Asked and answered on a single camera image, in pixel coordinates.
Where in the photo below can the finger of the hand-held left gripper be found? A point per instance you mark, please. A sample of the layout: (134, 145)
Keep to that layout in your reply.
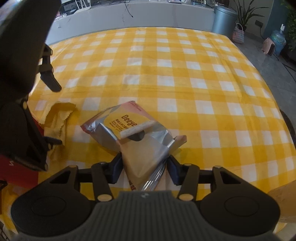
(50, 78)
(23, 134)

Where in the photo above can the white marble television console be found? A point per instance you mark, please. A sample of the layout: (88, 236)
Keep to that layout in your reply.
(138, 16)

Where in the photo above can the pink space heater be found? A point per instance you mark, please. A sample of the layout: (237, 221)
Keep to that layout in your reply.
(269, 46)

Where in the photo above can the white router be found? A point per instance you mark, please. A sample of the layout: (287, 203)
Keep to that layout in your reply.
(81, 8)

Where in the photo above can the yellow zigzag-edged cloth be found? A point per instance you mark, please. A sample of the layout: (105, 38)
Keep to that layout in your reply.
(57, 115)

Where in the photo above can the silver snack bag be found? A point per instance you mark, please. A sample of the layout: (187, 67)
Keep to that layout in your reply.
(138, 153)

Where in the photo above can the red lidded box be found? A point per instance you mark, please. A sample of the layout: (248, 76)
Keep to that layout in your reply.
(20, 177)

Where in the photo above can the yellow checked tablecloth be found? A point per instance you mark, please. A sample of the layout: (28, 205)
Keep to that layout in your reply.
(185, 92)

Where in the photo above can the grey metal trash can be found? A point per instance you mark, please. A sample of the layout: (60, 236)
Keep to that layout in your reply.
(223, 20)

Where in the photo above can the bushy green pothos plant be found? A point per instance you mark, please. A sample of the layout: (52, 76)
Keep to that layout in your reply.
(291, 25)

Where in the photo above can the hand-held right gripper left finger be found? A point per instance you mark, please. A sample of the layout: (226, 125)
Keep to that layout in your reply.
(116, 169)

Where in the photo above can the woven basket bag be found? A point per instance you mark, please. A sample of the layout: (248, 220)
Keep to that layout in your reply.
(238, 34)

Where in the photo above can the tall leafy floor plant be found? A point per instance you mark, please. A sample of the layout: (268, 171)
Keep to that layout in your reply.
(247, 11)

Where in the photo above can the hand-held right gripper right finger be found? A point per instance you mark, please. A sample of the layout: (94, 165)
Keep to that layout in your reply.
(173, 170)

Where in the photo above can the blue water jug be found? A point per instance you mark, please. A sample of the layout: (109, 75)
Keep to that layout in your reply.
(278, 39)

